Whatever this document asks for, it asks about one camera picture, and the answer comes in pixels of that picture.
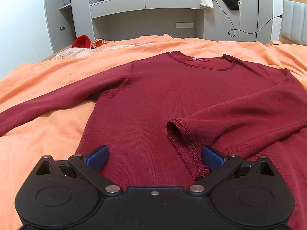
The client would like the grey padded headboard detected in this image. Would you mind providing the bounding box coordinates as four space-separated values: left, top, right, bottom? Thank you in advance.
279 0 307 46

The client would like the bright red cloth item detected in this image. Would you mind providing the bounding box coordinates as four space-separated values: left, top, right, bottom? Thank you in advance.
72 35 91 48

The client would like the grey built-in desk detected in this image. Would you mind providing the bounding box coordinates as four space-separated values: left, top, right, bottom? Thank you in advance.
89 0 240 41

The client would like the pink patterned bed sheet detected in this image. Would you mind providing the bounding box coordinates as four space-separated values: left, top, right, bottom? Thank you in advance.
50 46 104 60

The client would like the dark red long-sleeve shirt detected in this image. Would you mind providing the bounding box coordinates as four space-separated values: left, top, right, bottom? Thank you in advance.
1 51 306 229

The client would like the black garment on desk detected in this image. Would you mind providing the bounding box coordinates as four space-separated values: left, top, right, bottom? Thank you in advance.
222 0 239 11

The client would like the orange bed blanket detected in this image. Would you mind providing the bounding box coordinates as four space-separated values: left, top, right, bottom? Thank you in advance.
1 35 306 229

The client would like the orange frilly cloth item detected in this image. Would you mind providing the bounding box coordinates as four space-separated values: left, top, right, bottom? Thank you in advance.
90 39 105 49

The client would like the white wall socket plate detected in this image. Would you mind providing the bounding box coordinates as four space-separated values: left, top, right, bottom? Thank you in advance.
175 22 193 29

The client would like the grey open shelf cabinet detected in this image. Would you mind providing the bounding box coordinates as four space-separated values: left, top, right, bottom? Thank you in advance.
44 0 94 53

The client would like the grey tall wardrobe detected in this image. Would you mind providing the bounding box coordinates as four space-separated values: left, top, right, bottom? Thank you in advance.
239 0 273 44

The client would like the black power cable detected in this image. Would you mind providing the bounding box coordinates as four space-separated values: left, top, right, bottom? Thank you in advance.
211 0 283 38

